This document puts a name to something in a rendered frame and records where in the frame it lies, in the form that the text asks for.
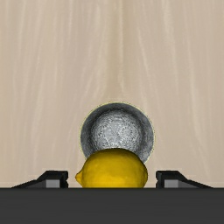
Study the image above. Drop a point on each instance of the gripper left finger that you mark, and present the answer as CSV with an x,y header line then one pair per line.
x,y
52,178

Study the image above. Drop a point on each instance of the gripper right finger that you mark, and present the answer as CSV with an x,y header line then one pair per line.
x,y
170,178

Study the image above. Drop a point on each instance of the yellow lemon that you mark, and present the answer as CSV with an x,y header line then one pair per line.
x,y
113,169

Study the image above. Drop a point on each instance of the grey bowl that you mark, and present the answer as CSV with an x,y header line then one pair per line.
x,y
116,131

